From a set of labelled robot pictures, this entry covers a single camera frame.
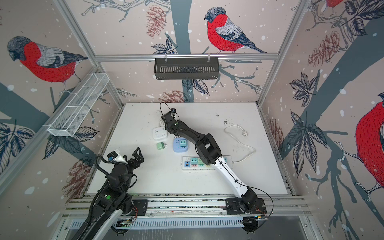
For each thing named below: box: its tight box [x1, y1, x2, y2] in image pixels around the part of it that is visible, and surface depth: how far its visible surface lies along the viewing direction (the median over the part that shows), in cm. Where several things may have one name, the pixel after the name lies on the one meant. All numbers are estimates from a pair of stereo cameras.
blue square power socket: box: [173, 137, 189, 153], surface depth 95 cm
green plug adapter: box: [156, 141, 167, 150], surface depth 97 cm
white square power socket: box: [152, 126, 168, 140], surface depth 102 cm
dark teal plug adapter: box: [180, 139, 187, 147], surface depth 92 cm
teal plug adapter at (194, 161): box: [191, 157, 198, 165], surface depth 85 cm
